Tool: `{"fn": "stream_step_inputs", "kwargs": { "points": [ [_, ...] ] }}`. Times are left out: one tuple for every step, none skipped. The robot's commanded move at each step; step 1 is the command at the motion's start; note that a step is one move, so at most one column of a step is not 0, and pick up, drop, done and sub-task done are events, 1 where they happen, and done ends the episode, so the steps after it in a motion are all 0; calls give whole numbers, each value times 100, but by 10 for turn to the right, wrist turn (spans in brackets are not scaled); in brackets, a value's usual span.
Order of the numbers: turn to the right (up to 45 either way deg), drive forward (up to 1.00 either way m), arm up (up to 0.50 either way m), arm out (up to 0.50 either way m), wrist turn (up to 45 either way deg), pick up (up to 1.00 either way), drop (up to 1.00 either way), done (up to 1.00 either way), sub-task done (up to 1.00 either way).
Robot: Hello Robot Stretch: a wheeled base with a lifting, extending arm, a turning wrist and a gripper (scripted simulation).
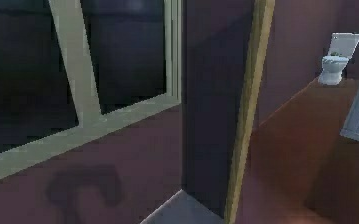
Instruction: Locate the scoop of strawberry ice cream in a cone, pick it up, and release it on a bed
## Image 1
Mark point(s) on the grey framed window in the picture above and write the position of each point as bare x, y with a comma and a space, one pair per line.
87, 126

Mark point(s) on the white toilet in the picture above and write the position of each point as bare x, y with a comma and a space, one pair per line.
335, 63

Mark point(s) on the tan wooden door frame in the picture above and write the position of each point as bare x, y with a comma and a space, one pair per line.
250, 110

